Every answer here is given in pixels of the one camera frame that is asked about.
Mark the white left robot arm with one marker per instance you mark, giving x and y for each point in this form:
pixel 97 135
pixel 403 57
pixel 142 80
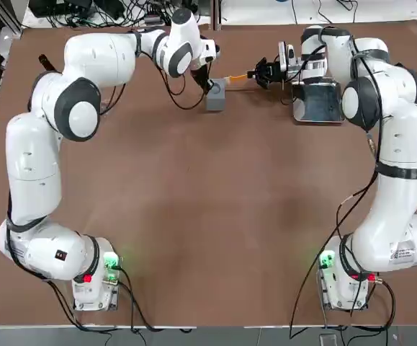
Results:
pixel 31 162

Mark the dark brown glass bottle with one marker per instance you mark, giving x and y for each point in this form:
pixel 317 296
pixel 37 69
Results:
pixel 47 63

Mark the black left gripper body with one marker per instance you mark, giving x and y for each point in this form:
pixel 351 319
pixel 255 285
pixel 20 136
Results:
pixel 201 75

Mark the metal tray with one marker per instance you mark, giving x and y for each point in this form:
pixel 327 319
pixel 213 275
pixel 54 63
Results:
pixel 318 102

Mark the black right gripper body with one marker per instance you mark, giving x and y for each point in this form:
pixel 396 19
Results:
pixel 274 72

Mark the aluminium frame post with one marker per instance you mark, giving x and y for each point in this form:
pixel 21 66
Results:
pixel 217 14

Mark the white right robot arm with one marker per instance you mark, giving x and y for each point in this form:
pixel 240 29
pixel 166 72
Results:
pixel 402 144

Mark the grey cube with round hole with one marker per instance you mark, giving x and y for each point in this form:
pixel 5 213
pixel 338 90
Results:
pixel 216 95

